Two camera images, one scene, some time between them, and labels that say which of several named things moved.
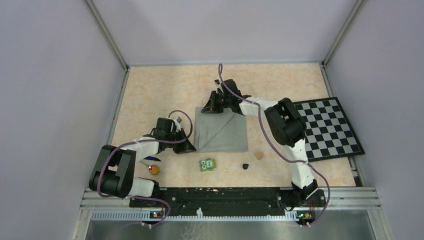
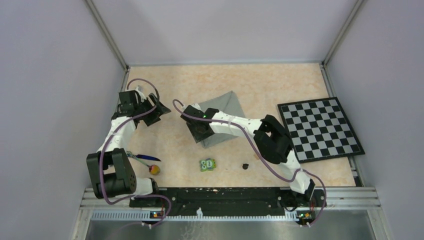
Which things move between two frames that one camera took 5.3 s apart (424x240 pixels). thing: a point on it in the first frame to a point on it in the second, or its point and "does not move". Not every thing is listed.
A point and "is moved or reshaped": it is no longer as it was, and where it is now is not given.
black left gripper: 187,147 to 155,114
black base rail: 228,201 does not move
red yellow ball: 154,169 does not move
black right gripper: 211,107 to 197,137
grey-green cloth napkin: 220,132 is moved or reshaped
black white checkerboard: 328,133 does not move
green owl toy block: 207,164 does not move
